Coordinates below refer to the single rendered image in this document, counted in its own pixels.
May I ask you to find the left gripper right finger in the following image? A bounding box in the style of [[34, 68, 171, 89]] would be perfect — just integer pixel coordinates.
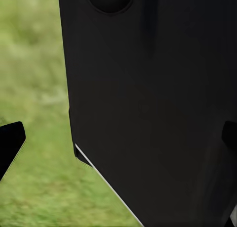
[[221, 121, 237, 161]]

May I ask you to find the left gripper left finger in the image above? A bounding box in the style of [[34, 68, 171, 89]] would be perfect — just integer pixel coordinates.
[[0, 121, 26, 181]]

